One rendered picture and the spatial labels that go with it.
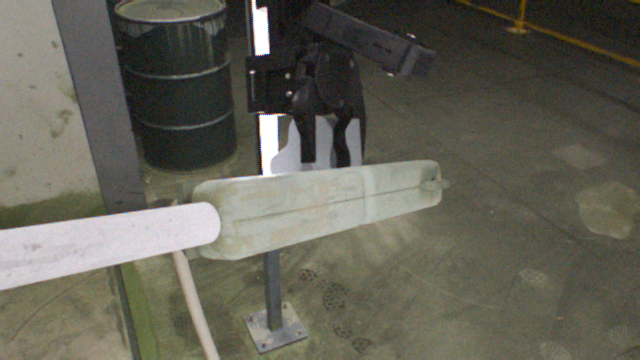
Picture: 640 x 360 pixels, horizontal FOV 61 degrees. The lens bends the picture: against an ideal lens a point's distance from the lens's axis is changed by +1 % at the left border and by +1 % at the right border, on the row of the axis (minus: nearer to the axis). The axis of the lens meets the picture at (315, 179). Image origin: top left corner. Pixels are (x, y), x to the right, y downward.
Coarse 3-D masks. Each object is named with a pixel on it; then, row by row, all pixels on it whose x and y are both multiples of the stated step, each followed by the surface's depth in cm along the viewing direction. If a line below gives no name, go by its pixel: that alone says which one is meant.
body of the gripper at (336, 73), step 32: (256, 0) 50; (288, 0) 49; (320, 0) 48; (288, 32) 49; (256, 64) 48; (288, 64) 46; (320, 64) 45; (352, 64) 49; (288, 96) 47; (320, 96) 45; (352, 96) 49
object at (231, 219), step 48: (192, 192) 33; (240, 192) 31; (288, 192) 34; (336, 192) 39; (384, 192) 45; (432, 192) 53; (0, 240) 21; (48, 240) 23; (96, 240) 24; (144, 240) 26; (192, 240) 29; (240, 240) 31; (288, 240) 34; (0, 288) 22
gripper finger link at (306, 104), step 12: (300, 84) 45; (312, 84) 45; (300, 96) 44; (312, 96) 45; (300, 108) 44; (312, 108) 45; (300, 120) 45; (312, 120) 45; (300, 132) 44; (312, 132) 44; (300, 144) 45; (312, 144) 44; (312, 156) 45
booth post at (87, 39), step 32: (64, 0) 196; (96, 0) 200; (64, 32) 201; (96, 32) 205; (96, 64) 211; (96, 96) 217; (96, 128) 223; (128, 128) 229; (96, 160) 230; (128, 160) 236; (128, 192) 243
